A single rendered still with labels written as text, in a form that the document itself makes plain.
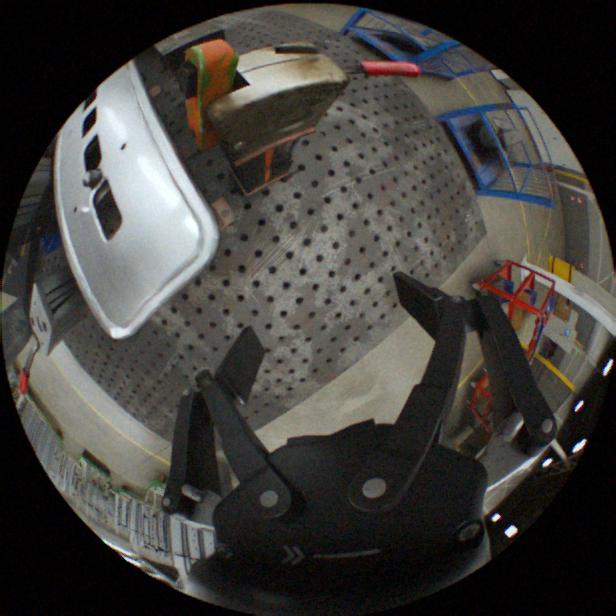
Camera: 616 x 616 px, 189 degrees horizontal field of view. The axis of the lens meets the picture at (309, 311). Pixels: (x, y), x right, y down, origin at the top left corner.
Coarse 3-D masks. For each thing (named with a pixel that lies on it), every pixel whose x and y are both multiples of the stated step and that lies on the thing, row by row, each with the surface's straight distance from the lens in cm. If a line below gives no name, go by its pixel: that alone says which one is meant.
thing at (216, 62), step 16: (192, 48) 14; (208, 48) 13; (224, 48) 13; (192, 64) 15; (208, 64) 13; (224, 64) 13; (192, 80) 14; (208, 80) 14; (224, 80) 14; (192, 96) 15; (208, 96) 15; (192, 112) 18; (192, 128) 21; (208, 128) 18; (208, 144) 21
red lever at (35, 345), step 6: (36, 336) 36; (30, 342) 37; (36, 342) 36; (36, 348) 36; (30, 354) 39; (30, 360) 39; (30, 366) 40; (24, 372) 41; (24, 378) 42; (24, 384) 43; (24, 390) 44
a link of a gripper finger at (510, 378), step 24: (504, 312) 11; (480, 336) 13; (504, 336) 9; (504, 360) 8; (504, 384) 8; (528, 384) 8; (504, 408) 8; (528, 408) 7; (528, 432) 7; (552, 432) 7; (528, 456) 7
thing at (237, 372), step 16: (240, 336) 18; (256, 336) 19; (240, 352) 16; (256, 352) 18; (224, 368) 14; (240, 368) 16; (256, 368) 18; (224, 384) 14; (240, 384) 15; (240, 400) 15
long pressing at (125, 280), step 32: (128, 64) 48; (128, 96) 34; (64, 128) 51; (96, 128) 35; (128, 128) 28; (160, 128) 24; (64, 160) 40; (128, 160) 24; (160, 160) 22; (64, 192) 35; (128, 192) 23; (160, 192) 21; (192, 192) 20; (64, 224) 32; (96, 224) 26; (128, 224) 22; (160, 224) 20; (192, 224) 19; (96, 256) 26; (128, 256) 22; (160, 256) 20; (192, 256) 19; (96, 288) 26; (128, 288) 23; (160, 288) 21; (128, 320) 24
